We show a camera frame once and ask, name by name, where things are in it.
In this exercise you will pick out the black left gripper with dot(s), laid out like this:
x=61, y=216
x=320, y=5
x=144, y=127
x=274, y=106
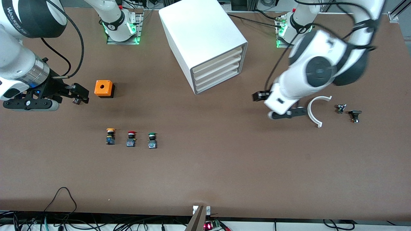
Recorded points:
x=260, y=95

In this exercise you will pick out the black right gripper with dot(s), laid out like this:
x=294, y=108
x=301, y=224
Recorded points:
x=53, y=88

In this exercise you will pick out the green mushroom push button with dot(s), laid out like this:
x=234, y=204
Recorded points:
x=152, y=144

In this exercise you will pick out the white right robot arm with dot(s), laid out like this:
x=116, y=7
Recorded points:
x=19, y=57

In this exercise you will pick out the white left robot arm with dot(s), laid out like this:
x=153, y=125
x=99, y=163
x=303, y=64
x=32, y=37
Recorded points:
x=308, y=77

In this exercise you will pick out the yellow mushroom push button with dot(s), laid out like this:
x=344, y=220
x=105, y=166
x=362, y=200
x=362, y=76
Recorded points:
x=110, y=139

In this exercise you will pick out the red mushroom push button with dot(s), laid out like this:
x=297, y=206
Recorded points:
x=130, y=142

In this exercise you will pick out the black push button part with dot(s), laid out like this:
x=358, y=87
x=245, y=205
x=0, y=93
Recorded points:
x=354, y=113

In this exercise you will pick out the small dark connector block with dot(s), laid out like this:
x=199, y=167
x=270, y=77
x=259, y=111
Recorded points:
x=76, y=101

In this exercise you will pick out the white curved plastic piece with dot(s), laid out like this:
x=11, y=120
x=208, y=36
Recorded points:
x=310, y=112

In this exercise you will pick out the small grey metal part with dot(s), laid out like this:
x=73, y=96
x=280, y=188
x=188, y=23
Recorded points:
x=341, y=108

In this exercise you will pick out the circuit board with red light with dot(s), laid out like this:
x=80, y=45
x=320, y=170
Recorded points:
x=210, y=225

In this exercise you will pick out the grey support beam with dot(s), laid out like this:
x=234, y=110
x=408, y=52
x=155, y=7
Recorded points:
x=197, y=221

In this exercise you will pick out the orange button enclosure box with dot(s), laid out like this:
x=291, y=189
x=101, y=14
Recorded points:
x=107, y=89

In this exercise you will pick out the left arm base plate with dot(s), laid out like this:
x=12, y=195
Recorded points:
x=280, y=43

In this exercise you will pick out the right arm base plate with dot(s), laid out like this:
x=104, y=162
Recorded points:
x=110, y=41

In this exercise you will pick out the aluminium frame profile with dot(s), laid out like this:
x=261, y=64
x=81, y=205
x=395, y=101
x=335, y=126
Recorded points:
x=394, y=14

